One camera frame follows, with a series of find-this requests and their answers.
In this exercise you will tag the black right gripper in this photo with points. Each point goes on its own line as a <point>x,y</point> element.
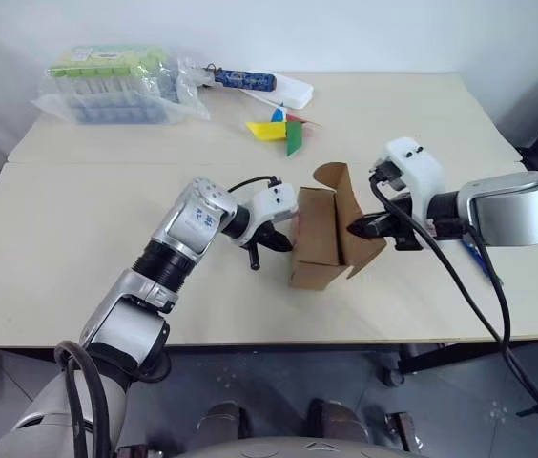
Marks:
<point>409,236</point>

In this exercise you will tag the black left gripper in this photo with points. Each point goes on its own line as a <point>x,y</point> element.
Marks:
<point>262,236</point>

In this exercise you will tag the brown cardboard box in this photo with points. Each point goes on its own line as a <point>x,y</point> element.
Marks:
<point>316,238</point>

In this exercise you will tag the blue pen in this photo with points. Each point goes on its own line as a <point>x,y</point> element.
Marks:
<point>476,255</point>

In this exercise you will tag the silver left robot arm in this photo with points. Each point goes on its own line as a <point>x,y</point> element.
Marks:
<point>192,224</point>

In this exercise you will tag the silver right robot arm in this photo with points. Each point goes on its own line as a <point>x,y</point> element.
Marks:
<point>507,210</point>

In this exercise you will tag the green packaged box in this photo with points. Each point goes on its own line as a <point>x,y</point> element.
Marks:
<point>107,59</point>

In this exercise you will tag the colourful paper pinwheel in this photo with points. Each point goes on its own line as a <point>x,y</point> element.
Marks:
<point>274,131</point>

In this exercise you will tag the white plastic case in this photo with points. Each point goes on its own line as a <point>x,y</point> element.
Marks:
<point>295,90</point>

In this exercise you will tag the blue patterned tube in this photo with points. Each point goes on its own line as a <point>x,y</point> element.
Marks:
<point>245,79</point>

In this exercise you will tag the dark rounded shape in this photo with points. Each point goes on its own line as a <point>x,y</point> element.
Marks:
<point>338,420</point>
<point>223,420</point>

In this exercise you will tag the grey robot torso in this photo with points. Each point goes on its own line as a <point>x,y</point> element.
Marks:
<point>269,448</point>

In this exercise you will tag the dark metal block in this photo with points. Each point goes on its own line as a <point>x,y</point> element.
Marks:
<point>402,429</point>

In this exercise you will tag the clear plastic bag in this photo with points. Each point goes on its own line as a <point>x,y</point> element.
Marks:
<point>121,105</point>

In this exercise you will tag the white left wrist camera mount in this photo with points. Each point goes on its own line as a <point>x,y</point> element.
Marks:
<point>276,202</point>

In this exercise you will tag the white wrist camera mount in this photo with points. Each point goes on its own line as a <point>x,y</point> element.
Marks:
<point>276,202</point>
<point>417,167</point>

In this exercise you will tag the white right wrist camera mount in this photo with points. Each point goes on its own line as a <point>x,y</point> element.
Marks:
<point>417,167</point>

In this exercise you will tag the black table frame bar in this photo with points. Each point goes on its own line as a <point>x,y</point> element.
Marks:
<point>469,355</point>

